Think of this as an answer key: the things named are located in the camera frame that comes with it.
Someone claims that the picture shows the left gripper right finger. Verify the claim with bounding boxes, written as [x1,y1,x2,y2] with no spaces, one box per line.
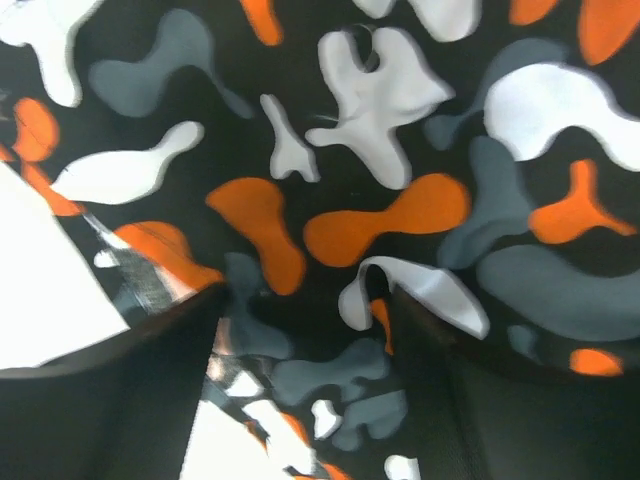
[389,287,639,479]

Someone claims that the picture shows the orange camouflage shorts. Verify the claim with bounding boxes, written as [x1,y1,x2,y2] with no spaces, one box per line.
[1,1,639,479]

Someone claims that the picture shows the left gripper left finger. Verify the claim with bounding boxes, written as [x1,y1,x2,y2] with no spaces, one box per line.
[1,284,228,479]

